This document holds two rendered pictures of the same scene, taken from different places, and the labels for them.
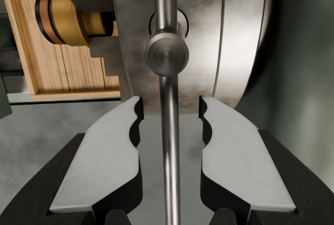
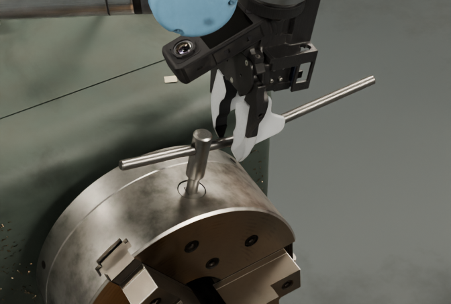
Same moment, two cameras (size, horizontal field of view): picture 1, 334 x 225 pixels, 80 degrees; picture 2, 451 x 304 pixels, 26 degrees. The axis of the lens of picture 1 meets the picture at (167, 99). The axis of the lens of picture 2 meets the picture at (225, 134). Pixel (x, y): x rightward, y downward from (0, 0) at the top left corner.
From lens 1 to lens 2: 1.03 m
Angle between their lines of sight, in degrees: 42
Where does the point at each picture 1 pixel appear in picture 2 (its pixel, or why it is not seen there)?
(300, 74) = (179, 119)
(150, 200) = not seen: outside the picture
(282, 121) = not seen: hidden behind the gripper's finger
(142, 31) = (202, 201)
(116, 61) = (256, 293)
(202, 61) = not seen: hidden behind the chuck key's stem
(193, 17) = (178, 179)
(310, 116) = (203, 99)
